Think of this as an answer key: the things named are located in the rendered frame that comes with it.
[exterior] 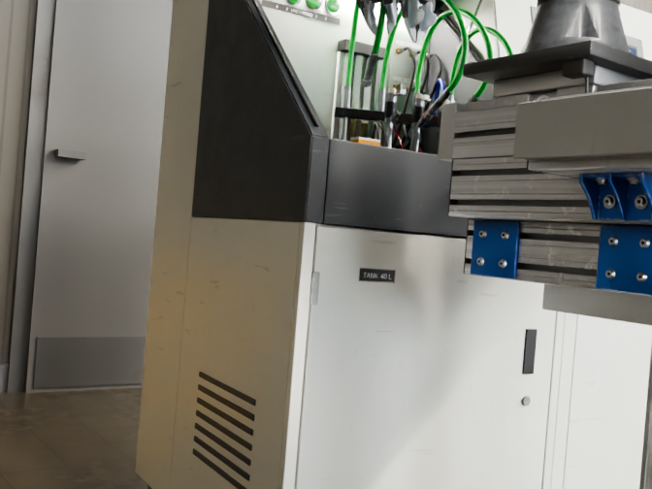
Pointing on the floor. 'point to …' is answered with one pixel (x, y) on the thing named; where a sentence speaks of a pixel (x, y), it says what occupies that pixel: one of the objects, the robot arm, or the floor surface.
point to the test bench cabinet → (257, 355)
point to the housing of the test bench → (171, 242)
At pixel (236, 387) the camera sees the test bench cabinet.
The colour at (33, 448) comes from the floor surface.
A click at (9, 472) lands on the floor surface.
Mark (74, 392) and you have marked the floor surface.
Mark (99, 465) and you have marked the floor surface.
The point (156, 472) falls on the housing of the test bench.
